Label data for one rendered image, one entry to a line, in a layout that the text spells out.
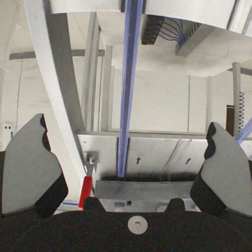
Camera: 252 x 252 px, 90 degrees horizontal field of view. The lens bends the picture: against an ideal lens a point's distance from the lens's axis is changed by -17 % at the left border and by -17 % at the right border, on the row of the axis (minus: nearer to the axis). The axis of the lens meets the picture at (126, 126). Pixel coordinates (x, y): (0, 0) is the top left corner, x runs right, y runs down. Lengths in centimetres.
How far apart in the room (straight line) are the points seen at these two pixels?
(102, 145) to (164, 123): 178
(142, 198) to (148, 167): 7
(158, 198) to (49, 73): 33
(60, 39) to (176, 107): 196
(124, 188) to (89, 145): 15
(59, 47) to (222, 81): 243
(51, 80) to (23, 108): 220
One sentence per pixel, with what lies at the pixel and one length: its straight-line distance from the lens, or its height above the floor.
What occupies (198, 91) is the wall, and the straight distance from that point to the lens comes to 226.
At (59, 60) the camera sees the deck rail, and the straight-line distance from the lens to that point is 19.
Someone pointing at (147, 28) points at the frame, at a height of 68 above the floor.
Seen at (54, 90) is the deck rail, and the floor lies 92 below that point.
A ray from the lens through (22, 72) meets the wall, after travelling 251.
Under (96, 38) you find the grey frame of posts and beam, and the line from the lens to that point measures 57.
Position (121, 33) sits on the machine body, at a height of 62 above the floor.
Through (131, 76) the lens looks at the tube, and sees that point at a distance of 17.
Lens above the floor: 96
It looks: 2 degrees up
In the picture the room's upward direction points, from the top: 177 degrees counter-clockwise
